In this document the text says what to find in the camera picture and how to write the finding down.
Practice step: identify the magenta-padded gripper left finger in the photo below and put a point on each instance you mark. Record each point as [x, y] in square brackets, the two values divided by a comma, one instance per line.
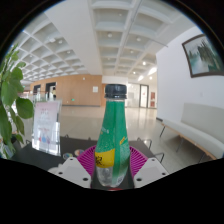
[71, 170]

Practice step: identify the dark framed landscape painting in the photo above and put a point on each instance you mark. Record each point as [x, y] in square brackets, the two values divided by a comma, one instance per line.
[205, 55]

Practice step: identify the long white wall bench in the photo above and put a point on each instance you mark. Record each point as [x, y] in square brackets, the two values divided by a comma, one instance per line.
[200, 128]

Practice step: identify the recessed ceiling lights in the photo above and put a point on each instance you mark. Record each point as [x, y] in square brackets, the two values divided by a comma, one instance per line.
[110, 34]

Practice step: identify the clear acrylic sign stand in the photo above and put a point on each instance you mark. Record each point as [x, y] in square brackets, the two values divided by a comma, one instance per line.
[46, 126]

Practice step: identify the green leafy potted plant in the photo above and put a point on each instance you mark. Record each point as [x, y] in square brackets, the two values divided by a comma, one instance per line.
[10, 93]

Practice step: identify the flat round red coaster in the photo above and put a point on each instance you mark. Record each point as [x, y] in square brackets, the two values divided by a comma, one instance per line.
[115, 189]

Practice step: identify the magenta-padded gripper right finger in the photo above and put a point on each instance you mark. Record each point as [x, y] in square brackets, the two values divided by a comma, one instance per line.
[151, 170]

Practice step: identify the round colourful badge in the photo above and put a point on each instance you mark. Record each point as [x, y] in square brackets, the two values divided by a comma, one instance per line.
[67, 155]
[79, 152]

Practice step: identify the green plastic drink bottle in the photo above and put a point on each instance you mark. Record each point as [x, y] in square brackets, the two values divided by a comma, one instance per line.
[112, 133]

